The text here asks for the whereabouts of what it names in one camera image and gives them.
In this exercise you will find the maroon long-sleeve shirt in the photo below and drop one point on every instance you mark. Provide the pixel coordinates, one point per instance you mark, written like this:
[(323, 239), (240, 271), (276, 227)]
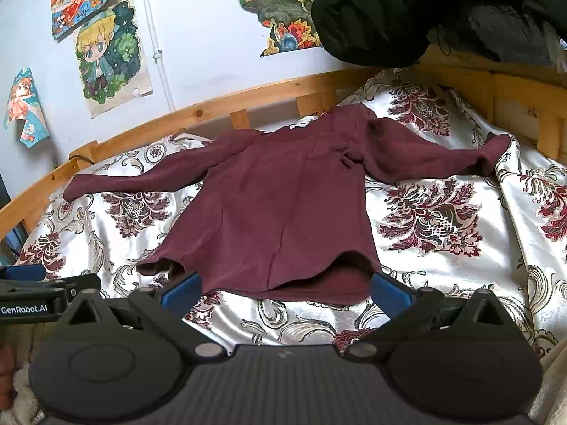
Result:
[(283, 215)]

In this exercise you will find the small anime girl poster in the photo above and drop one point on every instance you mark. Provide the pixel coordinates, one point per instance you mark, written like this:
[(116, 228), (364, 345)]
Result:
[(23, 105)]

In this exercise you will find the blond anime character poster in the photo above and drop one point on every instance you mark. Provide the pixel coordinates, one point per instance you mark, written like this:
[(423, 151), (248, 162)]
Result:
[(111, 59)]

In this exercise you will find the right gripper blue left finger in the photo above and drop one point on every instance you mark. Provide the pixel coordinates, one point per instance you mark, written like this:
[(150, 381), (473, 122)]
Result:
[(163, 310)]

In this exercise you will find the black jacket hanging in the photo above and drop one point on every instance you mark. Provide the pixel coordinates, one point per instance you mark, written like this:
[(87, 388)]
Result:
[(396, 33)]

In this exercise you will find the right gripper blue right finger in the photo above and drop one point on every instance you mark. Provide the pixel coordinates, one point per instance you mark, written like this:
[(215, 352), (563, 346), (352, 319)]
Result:
[(408, 311)]

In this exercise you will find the white wall pipe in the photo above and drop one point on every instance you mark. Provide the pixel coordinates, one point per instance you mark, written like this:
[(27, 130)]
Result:
[(158, 57)]

